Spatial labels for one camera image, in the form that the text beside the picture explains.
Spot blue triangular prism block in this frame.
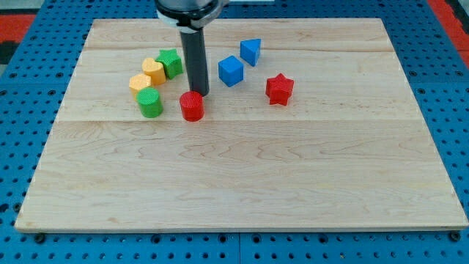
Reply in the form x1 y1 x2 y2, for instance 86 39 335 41
240 39 262 67

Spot red cylinder block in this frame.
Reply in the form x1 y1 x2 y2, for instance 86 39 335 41
180 91 204 122

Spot blue cube block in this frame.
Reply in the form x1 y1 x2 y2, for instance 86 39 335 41
218 56 244 87

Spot light wooden board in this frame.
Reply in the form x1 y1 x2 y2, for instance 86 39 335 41
15 18 468 233

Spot green cylinder block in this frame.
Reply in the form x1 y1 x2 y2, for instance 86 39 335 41
136 87 163 118

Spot red star block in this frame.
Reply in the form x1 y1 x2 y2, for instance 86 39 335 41
265 73 295 106

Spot yellow hexagon block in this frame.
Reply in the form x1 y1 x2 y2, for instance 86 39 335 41
128 73 152 100

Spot yellow heart block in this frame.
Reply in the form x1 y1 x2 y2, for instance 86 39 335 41
141 57 166 86

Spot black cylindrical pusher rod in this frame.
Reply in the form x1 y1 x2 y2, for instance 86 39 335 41
180 29 210 97

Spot green star block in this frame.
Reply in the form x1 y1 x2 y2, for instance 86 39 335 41
155 48 183 79

